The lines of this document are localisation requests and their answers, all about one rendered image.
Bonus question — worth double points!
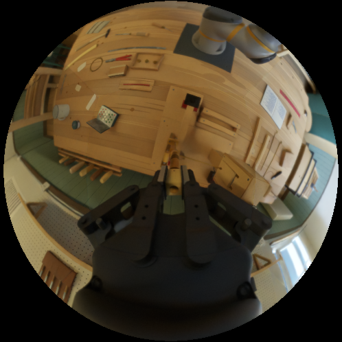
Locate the dark grey flat sheet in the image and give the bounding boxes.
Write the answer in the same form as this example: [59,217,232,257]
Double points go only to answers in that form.
[173,23,236,73]

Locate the grey striped sheet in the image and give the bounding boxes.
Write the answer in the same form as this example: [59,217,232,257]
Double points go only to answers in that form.
[86,20,111,35]

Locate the wooden triangle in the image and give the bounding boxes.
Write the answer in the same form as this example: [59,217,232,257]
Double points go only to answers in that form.
[251,253,271,271]
[26,201,48,219]

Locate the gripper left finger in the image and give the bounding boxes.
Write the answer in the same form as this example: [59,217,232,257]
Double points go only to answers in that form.
[77,165,168,264]

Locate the white printed paper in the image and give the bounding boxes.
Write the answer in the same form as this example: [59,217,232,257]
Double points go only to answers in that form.
[260,84,287,130]

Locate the brown leather tool roll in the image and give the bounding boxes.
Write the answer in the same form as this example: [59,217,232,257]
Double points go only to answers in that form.
[38,250,79,304]

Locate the brown wooden block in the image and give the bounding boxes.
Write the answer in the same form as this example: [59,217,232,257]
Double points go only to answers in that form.
[107,64,129,79]

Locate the black block with red felt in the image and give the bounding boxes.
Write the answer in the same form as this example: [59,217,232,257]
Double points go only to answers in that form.
[181,93,202,112]

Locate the red-handled pliers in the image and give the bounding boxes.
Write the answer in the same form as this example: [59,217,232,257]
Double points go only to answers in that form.
[105,54,133,64]

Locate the rack of wooden pipes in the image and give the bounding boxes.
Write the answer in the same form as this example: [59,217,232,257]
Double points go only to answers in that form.
[58,148,123,184]

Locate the cream box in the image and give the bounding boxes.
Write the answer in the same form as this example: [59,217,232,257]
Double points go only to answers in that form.
[261,198,294,222]

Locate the cream wooden stick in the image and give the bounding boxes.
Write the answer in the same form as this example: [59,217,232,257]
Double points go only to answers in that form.
[63,43,99,71]

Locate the wooden box with lever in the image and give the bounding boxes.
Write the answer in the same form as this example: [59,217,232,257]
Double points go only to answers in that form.
[207,148,271,207]

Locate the long wooden slat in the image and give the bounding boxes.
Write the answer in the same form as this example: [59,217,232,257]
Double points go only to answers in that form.
[244,116,261,164]

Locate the wooden shelf unit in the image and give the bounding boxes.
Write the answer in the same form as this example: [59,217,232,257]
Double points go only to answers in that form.
[24,71,59,119]

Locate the wooden tray with holes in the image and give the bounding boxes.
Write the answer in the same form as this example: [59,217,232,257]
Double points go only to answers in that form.
[130,52,166,71]

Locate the yellow wooden round button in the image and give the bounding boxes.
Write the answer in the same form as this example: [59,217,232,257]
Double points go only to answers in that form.
[166,157,185,196]

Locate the open case with coloured dots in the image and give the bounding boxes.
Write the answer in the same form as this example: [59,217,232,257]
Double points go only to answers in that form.
[86,105,120,134]

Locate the window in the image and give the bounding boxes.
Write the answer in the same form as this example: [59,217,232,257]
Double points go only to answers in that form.
[271,234,312,290]

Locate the white flat strip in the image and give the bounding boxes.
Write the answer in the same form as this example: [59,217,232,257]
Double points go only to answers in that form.
[85,93,98,111]

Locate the wooden-handled hammer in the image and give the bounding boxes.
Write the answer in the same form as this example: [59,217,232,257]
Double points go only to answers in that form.
[76,28,112,52]

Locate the wooden action model body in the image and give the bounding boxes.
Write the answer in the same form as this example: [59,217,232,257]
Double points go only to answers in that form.
[151,85,205,187]

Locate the red flat ruler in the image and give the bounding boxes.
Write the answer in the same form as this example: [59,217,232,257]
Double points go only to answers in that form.
[279,89,301,119]

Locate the white mug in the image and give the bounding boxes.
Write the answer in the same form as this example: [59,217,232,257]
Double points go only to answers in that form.
[52,104,71,122]

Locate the wooden rack tray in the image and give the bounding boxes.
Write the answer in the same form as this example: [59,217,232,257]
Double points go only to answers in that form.
[118,78,156,93]

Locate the wooden slat frame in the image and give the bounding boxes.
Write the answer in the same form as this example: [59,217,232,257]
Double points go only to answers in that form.
[196,107,241,136]

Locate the wooden key lever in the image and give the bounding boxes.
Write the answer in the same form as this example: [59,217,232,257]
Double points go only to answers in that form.
[182,106,199,157]

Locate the white wall vent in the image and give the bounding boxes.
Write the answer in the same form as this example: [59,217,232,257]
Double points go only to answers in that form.
[3,178,23,215]

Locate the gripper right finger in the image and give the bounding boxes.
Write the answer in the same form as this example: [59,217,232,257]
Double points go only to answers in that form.
[181,165,273,266]

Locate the black ring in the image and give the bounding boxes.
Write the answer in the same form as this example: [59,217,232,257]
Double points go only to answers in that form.
[89,56,104,73]

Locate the long blue steel ruler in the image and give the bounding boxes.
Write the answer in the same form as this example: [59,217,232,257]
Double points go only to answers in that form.
[107,46,167,53]

